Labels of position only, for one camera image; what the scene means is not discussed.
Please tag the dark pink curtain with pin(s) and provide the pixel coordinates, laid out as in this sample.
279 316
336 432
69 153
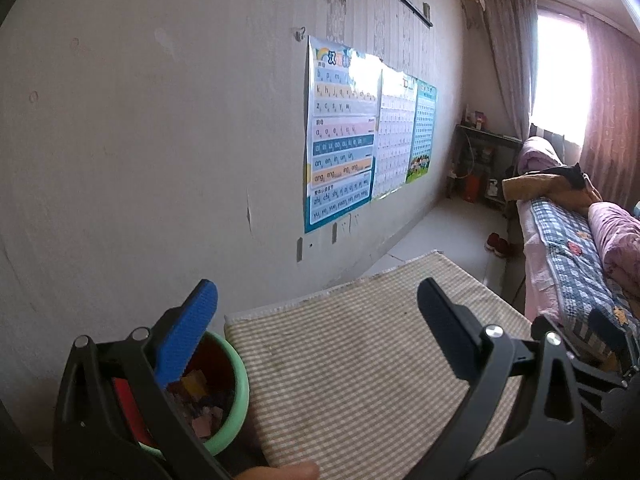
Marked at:
612 115

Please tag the pale pink curtain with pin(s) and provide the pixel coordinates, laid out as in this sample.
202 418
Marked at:
507 60

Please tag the teal chart wall poster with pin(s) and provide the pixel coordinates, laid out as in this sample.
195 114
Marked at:
424 130

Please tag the rolled lilac blanket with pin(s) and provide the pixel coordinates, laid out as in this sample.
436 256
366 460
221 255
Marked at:
539 155

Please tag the metal wall hook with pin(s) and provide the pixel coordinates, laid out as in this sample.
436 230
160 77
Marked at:
300 33

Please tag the white wall switch plate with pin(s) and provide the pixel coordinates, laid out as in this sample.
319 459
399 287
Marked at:
299 249

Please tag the red canister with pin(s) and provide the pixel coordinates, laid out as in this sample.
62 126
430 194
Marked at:
472 189

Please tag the person's left hand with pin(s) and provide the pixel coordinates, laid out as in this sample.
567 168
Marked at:
280 472

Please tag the white wall outlet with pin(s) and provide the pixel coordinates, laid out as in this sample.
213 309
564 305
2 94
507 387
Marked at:
335 233
352 221

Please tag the white chart wall poster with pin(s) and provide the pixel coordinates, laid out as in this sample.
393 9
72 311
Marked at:
395 135

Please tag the brown jacket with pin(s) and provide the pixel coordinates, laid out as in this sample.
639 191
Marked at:
535 185

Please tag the bed with blue plaid quilt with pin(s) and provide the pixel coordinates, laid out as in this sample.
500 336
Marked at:
555 245

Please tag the pink floral blanket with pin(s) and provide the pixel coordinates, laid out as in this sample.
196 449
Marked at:
617 235

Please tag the black wall rod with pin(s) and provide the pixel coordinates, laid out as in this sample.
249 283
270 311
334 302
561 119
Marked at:
410 4

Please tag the striped beige tablecloth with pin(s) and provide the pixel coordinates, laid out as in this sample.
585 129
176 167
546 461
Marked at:
360 360

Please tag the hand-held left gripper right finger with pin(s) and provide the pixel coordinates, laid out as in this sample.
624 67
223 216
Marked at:
447 332

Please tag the green bin with red inside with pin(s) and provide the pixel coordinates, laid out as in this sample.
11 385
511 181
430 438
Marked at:
235 410

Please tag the blue letter wall poster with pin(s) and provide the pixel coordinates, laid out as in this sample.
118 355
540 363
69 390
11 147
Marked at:
340 135

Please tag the bright window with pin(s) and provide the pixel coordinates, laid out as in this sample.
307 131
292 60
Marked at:
560 75

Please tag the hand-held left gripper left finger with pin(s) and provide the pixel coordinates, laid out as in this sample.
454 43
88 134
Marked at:
192 322

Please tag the pair of red shoes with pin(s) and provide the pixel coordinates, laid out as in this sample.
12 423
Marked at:
497 245

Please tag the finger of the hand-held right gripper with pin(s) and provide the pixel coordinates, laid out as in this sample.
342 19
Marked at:
610 335

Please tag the dark storage shelf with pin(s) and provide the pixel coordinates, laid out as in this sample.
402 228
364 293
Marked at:
487 145

